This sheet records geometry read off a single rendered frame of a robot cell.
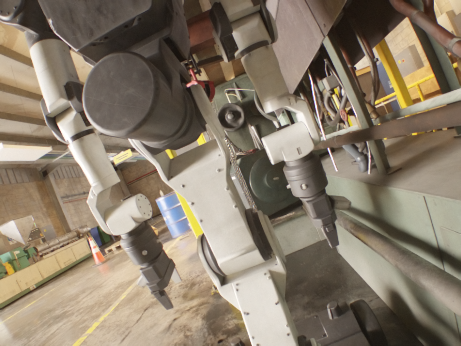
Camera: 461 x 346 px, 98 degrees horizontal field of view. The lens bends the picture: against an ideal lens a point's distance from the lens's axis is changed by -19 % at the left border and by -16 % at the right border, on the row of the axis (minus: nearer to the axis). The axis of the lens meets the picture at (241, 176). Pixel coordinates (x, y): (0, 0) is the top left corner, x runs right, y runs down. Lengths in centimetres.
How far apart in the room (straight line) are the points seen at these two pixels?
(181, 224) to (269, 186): 352
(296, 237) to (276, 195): 44
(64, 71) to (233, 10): 40
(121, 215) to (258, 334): 43
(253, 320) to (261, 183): 113
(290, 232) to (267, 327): 136
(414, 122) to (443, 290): 28
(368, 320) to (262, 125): 213
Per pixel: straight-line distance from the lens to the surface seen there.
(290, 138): 51
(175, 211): 495
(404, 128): 51
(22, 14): 71
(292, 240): 195
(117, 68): 35
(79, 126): 61
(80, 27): 50
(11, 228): 893
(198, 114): 47
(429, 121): 46
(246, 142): 258
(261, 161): 165
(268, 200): 165
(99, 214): 63
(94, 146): 60
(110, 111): 34
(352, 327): 89
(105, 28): 48
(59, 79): 65
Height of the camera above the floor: 79
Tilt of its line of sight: 2 degrees down
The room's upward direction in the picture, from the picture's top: 24 degrees counter-clockwise
